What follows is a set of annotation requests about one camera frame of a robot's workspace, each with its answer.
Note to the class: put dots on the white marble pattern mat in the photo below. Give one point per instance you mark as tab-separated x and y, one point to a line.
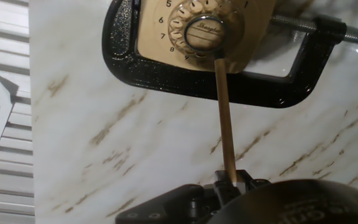
135	140

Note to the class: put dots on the short wooden stick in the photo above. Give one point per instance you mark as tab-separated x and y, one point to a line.
225	124

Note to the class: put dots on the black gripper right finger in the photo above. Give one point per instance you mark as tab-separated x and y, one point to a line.
250	183

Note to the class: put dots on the beige rotary phone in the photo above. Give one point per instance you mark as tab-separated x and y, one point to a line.
154	40

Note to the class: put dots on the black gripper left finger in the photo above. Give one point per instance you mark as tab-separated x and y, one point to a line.
179	205

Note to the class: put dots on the black C-clamp with steel screw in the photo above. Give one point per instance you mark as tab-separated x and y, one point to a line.
166	81

